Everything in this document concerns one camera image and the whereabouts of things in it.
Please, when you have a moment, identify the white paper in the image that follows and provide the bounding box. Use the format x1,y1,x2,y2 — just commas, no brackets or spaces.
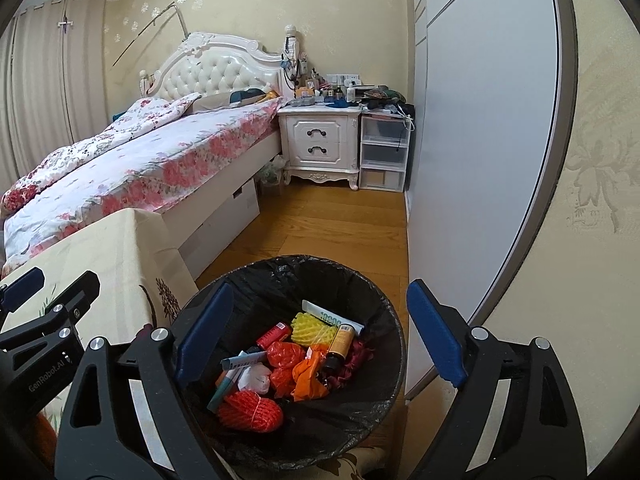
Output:
238,362,271,396

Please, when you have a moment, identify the red bottle black cap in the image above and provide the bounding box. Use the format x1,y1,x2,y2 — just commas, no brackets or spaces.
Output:
256,323,292,350

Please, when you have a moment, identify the gold bottle black cap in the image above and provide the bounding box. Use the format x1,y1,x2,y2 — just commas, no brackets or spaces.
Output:
318,324,356,384

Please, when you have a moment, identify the white green-lettered tube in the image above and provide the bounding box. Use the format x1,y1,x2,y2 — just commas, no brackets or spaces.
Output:
302,300,364,335

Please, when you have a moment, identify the teal white tube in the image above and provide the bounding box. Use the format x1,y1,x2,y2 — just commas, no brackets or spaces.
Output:
207,351,248,413

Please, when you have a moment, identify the light blue tube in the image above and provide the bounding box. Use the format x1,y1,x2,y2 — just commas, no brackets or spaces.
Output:
220,351,267,372

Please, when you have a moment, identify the dark red knitted cloth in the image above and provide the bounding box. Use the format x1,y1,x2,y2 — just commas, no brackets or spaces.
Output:
328,339,373,389

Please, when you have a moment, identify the orange paper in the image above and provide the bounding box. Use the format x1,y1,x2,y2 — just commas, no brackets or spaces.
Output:
292,344,329,402

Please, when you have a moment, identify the black trash bin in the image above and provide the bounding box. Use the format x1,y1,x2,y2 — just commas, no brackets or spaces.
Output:
184,255,407,472

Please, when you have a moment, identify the cream floral bedsheet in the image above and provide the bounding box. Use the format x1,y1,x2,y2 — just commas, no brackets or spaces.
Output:
1,209,198,344

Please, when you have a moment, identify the orange plastic wrapper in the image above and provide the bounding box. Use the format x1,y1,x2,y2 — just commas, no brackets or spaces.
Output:
267,341,306,399

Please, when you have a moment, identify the white under-bed box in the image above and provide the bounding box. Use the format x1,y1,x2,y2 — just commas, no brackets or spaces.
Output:
179,180,259,280

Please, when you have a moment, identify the yellow foam net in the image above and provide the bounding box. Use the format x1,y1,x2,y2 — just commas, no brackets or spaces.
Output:
291,312,338,347

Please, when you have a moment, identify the floral quilt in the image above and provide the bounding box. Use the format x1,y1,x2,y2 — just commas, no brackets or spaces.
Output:
1,92,202,219

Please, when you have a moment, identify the plastic drawer unit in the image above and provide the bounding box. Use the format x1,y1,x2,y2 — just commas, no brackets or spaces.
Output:
358,113,413,193

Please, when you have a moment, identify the white nightstand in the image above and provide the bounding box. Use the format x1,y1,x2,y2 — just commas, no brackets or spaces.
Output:
278,104,361,191

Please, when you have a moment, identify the white tufted bed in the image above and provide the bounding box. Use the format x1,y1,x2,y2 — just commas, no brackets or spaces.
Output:
1,32,292,275

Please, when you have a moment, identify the beige curtain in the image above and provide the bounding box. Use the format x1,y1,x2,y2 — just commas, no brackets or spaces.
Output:
1,0,108,191

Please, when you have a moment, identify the red rope ball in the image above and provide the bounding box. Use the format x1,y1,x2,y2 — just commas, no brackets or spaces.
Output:
217,390,283,434

